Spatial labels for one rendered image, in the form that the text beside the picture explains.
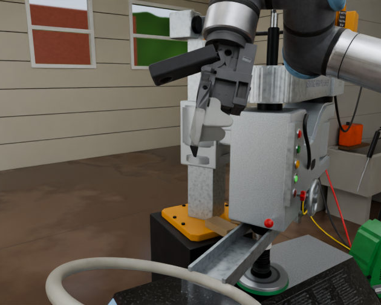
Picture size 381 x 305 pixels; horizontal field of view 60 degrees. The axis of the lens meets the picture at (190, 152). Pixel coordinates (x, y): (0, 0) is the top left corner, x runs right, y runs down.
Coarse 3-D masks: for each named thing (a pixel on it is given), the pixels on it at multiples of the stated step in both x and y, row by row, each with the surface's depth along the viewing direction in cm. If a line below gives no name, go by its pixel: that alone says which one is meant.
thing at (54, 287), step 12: (72, 264) 78; (84, 264) 82; (96, 264) 86; (108, 264) 89; (120, 264) 92; (132, 264) 94; (144, 264) 95; (156, 264) 96; (168, 264) 97; (48, 276) 68; (60, 276) 69; (180, 276) 96; (192, 276) 95; (204, 276) 94; (48, 288) 62; (60, 288) 61; (216, 288) 91; (228, 288) 88; (60, 300) 57; (72, 300) 57; (240, 300) 83; (252, 300) 80
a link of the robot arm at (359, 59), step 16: (288, 32) 60; (320, 32) 58; (336, 32) 59; (352, 32) 59; (288, 48) 63; (304, 48) 61; (320, 48) 60; (336, 48) 59; (352, 48) 57; (368, 48) 56; (288, 64) 67; (304, 64) 64; (320, 64) 61; (336, 64) 59; (352, 64) 58; (368, 64) 56; (352, 80) 60; (368, 80) 57
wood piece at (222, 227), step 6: (216, 216) 214; (210, 222) 205; (216, 222) 205; (222, 222) 205; (228, 222) 205; (210, 228) 206; (216, 228) 202; (222, 228) 197; (228, 228) 197; (222, 234) 198
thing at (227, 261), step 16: (240, 224) 125; (224, 240) 113; (240, 240) 122; (256, 240) 122; (272, 240) 122; (208, 256) 104; (224, 256) 110; (240, 256) 110; (256, 256) 109; (208, 272) 100; (224, 272) 101; (240, 272) 98; (208, 288) 93
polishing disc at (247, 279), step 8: (272, 264) 141; (248, 272) 136; (272, 272) 136; (280, 272) 136; (240, 280) 130; (248, 280) 130; (256, 280) 130; (264, 280) 130; (272, 280) 130; (280, 280) 130; (256, 288) 126; (264, 288) 125; (272, 288) 125; (280, 288) 127
